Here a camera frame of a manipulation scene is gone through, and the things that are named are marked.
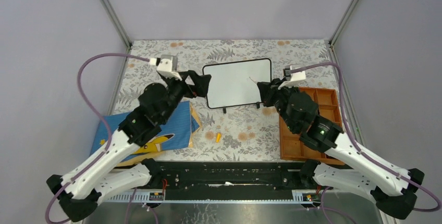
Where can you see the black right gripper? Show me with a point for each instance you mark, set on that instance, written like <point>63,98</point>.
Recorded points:
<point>268,90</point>

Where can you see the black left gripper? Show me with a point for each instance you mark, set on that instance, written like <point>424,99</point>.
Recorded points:
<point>200,81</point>

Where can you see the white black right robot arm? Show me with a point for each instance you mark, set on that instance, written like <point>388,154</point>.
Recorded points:
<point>391,188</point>

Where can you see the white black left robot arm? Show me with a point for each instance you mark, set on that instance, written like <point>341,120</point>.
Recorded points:
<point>82,190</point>

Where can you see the black framed whiteboard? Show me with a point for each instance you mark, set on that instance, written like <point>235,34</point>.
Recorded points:
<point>230,85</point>

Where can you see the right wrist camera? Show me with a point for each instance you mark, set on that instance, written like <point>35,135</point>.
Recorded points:
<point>293,74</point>

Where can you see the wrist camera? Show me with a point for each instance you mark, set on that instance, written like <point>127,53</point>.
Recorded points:
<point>293,74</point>
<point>167,67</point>

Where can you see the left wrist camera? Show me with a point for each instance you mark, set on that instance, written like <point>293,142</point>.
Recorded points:
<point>167,67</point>

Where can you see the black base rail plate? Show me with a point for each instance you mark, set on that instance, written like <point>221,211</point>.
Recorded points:
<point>229,181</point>

